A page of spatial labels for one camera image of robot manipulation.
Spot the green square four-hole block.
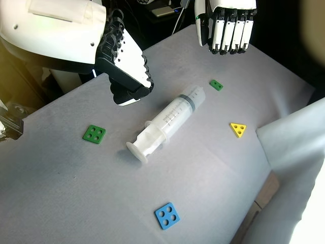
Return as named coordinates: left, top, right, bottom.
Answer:
left=82, top=125, right=107, bottom=145

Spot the white backdrop sheet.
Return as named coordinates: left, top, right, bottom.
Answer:
left=237, top=152, right=325, bottom=244

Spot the silver flat box device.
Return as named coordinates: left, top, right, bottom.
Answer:
left=151, top=7, right=176, bottom=18

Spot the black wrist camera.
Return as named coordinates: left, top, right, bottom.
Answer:
left=0, top=99, right=29, bottom=142

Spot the grey table cloth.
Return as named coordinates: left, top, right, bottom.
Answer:
left=0, top=24, right=316, bottom=244

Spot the green small two-hole block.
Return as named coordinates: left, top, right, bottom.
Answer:
left=209, top=79, right=224, bottom=92

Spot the yellow triangle three-hole block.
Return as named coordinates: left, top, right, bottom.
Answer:
left=230, top=123, right=247, bottom=139

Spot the blue square four-hole block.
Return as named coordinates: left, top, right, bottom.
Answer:
left=154, top=202, right=182, bottom=231

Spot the white cable with grey plug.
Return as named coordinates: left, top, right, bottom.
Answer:
left=172, top=0, right=190, bottom=36

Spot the large translucent plastic syringe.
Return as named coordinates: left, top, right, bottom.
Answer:
left=126, top=85, right=205, bottom=163

